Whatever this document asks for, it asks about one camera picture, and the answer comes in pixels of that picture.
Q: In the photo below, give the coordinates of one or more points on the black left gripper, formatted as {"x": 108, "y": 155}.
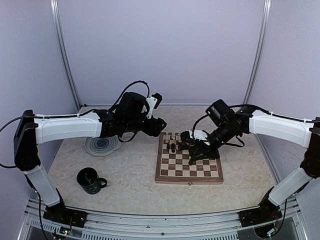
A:
{"x": 155, "y": 129}

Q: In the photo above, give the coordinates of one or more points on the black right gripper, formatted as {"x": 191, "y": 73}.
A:
{"x": 204, "y": 148}

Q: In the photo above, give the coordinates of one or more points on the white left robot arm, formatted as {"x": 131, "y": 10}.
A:
{"x": 36, "y": 129}

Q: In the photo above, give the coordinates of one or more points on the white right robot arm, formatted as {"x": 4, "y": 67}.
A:
{"x": 292, "y": 146}

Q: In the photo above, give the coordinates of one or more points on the white blue swirl plate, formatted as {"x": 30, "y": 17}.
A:
{"x": 101, "y": 147}

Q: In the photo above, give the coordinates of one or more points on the dark green mug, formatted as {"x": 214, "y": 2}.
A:
{"x": 89, "y": 180}

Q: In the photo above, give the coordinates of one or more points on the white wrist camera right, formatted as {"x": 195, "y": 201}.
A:
{"x": 193, "y": 137}

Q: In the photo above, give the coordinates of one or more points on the aluminium frame rail front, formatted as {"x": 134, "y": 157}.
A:
{"x": 225, "y": 225}

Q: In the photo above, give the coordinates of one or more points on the aluminium corner post left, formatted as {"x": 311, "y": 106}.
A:
{"x": 54, "y": 4}

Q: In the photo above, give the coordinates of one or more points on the aluminium corner post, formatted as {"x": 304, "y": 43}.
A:
{"x": 54, "y": 4}
{"x": 259, "y": 50}

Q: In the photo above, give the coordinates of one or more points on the aluminium corner post right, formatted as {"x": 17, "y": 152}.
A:
{"x": 259, "y": 50}

